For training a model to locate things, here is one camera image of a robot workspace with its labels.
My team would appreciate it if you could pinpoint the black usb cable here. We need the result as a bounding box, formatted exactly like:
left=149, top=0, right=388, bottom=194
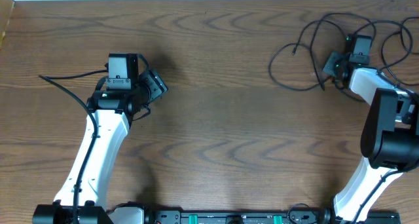
left=399, top=16, right=419, bottom=56
left=268, top=12, right=377, bottom=103

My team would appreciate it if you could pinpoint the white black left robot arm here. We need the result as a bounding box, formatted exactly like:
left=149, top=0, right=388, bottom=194
left=32, top=53, right=168, bottom=223

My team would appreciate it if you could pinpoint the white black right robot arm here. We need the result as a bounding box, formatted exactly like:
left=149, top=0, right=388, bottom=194
left=322, top=34, right=418, bottom=223

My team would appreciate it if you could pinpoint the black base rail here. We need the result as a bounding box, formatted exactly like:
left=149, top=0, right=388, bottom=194
left=107, top=200, right=402, bottom=224

